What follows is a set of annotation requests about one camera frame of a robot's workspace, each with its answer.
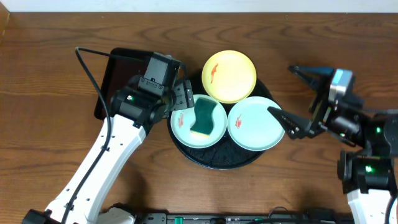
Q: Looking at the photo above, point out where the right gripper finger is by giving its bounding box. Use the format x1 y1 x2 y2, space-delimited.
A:
267 106 311 139
288 65 334 90

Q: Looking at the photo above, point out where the light green plate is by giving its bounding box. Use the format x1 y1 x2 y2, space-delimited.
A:
170 94 227 149
227 96 285 151

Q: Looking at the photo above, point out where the green and yellow sponge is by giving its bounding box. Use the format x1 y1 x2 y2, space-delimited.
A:
190 98 217 136

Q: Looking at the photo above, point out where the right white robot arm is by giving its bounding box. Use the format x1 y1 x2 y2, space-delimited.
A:
268 65 397 223

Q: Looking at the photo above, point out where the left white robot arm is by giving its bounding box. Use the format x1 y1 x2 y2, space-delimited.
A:
22 76 194 223

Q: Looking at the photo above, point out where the dark rectangular water tray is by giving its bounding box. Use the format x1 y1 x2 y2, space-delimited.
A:
101 47 156 121

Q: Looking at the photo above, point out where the round black tray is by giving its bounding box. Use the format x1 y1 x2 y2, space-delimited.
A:
167 69 276 170

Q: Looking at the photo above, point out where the yellow plate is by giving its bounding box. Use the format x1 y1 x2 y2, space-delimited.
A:
201 50 257 104

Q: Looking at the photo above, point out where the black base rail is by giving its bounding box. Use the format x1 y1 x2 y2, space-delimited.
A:
135 211 354 224

